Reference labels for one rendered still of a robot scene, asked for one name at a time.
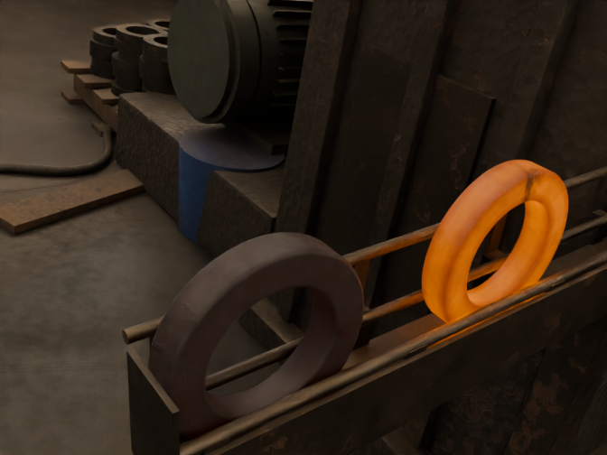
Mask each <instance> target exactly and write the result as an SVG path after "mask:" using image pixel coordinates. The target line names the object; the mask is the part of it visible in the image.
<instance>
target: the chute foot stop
mask: <svg viewBox="0 0 607 455"><path fill-rule="evenodd" d="M126 355H127V374H128V393H129V412H130V430H131V449H132V452H133V453H134V455H180V410H179V409H178V407H177V406H176V405H175V403H174V402H173V400H172V399H171V398H170V396H169V395H168V394H167V393H166V392H165V391H164V389H163V388H162V386H161V385H160V383H159V382H158V381H157V379H156V378H155V377H154V375H153V374H152V372H151V371H150V370H149V368H148V367H147V366H146V364H145V363H144V361H143V360H142V359H141V358H140V357H139V356H138V354H137V353H136V351H135V350H134V349H133V348H132V349H129V350H128V351H127V352H126Z"/></svg>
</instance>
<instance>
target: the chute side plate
mask: <svg viewBox="0 0 607 455"><path fill-rule="evenodd" d="M606 314H607V265H603V266H601V267H599V268H597V269H595V270H593V271H591V272H590V273H588V274H584V275H582V276H580V277H578V278H576V279H574V280H573V281H571V282H569V283H565V284H563V285H562V286H560V287H558V288H556V289H554V290H552V291H550V292H546V293H544V294H542V295H540V296H538V297H537V298H535V299H532V300H530V301H528V302H525V303H523V304H521V305H519V306H518V307H516V308H513V309H511V310H509V311H506V312H504V313H502V314H501V315H499V316H496V317H494V318H492V319H490V320H487V321H485V322H483V323H482V324H479V325H477V326H475V327H473V328H471V329H469V330H466V331H465V332H462V333H460V334H458V335H456V336H454V337H452V338H450V339H448V340H446V341H443V342H441V343H439V344H437V345H435V346H433V347H431V348H429V349H427V350H425V351H423V352H421V353H419V354H417V355H415V356H413V357H411V358H407V359H405V360H403V361H401V362H399V363H397V364H395V365H394V366H391V367H388V368H386V369H384V370H382V371H380V372H378V373H376V374H374V375H372V376H369V377H367V378H365V379H363V380H361V381H359V382H358V383H355V384H353V385H350V386H348V387H346V388H344V389H342V390H340V391H338V392H336V393H334V394H332V395H329V396H327V397H325V398H323V399H321V400H319V401H317V402H315V403H313V404H310V405H308V406H306V407H304V408H302V409H300V410H298V411H296V412H294V413H291V414H289V415H287V416H285V417H283V418H281V419H279V420H277V421H275V422H272V423H270V424H268V425H266V426H264V427H262V428H260V429H258V430H256V431H254V432H251V433H249V434H247V435H245V436H243V437H241V438H239V439H237V440H235V441H232V442H231V443H229V444H227V445H225V446H223V447H221V448H219V449H217V450H215V451H212V452H210V453H208V454H206V455H350V454H351V453H352V452H354V451H356V450H359V449H361V448H362V447H364V446H366V445H368V444H370V443H372V442H373V441H375V440H377V439H379V438H381V437H383V436H384V435H386V434H388V433H390V432H392V431H394V430H395V429H397V428H399V427H401V426H403V425H404V424H406V423H409V422H411V421H413V420H414V419H415V418H417V417H419V416H421V415H423V414H424V413H427V412H429V411H431V410H433V409H434V408H435V407H437V406H439V405H441V404H443V403H445V402H447V401H449V400H451V399H453V398H454V397H455V396H457V395H460V394H462V393H464V392H465V391H467V390H469V389H471V388H473V387H475V386H476V385H478V384H480V383H482V382H484V381H485V380H487V379H489V378H491V377H493V376H495V375H497V374H498V373H500V372H502V371H504V370H505V369H507V368H509V367H512V366H514V365H515V364H517V363H518V362H520V361H522V360H524V359H525V358H528V357H530V356H532V355H534V354H536V353H537V352H538V351H540V350H542V349H544V348H546V347H548V346H550V345H552V344H554V343H556V342H557V341H558V340H560V339H563V338H565V337H566V336H568V335H570V334H572V333H574V332H576V331H577V330H579V329H581V328H583V327H585V326H586V325H588V324H590V323H592V322H594V321H596V320H598V319H600V318H601V317H603V316H605V315H606Z"/></svg>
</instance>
